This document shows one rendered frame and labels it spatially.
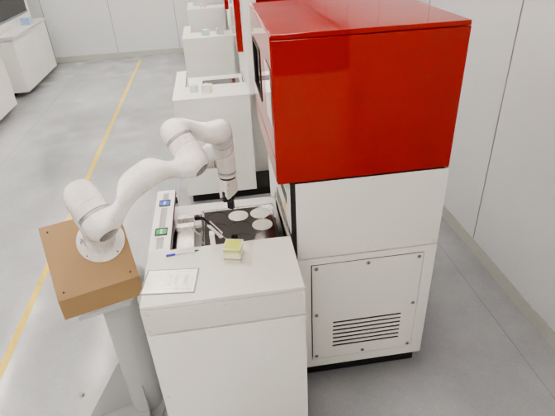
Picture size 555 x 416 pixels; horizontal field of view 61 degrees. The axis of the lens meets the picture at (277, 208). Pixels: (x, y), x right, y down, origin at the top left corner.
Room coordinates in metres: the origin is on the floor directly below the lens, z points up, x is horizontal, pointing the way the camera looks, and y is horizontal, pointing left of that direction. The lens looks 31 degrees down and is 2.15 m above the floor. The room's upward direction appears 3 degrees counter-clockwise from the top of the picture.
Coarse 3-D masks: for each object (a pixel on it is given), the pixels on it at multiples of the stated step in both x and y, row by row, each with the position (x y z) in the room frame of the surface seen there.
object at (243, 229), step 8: (240, 208) 2.06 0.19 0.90; (248, 208) 2.06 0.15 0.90; (208, 216) 2.00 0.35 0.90; (216, 216) 1.99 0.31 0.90; (224, 216) 1.99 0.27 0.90; (248, 216) 1.98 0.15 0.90; (272, 216) 1.96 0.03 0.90; (216, 224) 1.92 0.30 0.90; (224, 224) 1.92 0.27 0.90; (232, 224) 1.92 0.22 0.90; (240, 224) 1.91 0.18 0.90; (248, 224) 1.91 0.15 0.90; (208, 232) 1.86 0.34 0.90; (224, 232) 1.85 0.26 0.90; (232, 232) 1.84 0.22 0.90; (240, 232) 1.84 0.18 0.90; (248, 232) 1.84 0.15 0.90; (256, 232) 1.83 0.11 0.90; (264, 232) 1.83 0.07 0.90; (272, 232) 1.83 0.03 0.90; (208, 240) 1.79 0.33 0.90; (216, 240) 1.78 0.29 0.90; (224, 240) 1.78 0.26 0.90; (248, 240) 1.77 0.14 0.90
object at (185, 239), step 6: (192, 222) 1.98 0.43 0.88; (180, 234) 1.88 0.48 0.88; (186, 234) 1.87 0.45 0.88; (192, 234) 1.87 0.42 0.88; (180, 240) 1.83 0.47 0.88; (186, 240) 1.82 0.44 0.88; (192, 240) 1.82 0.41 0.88; (180, 246) 1.78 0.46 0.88; (186, 246) 1.78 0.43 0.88; (192, 246) 1.77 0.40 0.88
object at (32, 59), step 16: (0, 0) 7.79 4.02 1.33; (16, 0) 8.41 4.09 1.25; (0, 16) 7.60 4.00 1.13; (16, 16) 8.19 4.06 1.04; (0, 32) 7.41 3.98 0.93; (16, 32) 7.53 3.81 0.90; (32, 32) 8.11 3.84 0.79; (0, 48) 7.18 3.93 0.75; (16, 48) 7.24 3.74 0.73; (32, 48) 7.89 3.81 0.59; (48, 48) 8.63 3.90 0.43; (16, 64) 7.20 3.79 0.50; (32, 64) 7.68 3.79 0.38; (48, 64) 8.39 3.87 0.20; (16, 80) 7.19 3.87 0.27; (32, 80) 7.47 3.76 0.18; (16, 96) 7.29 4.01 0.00
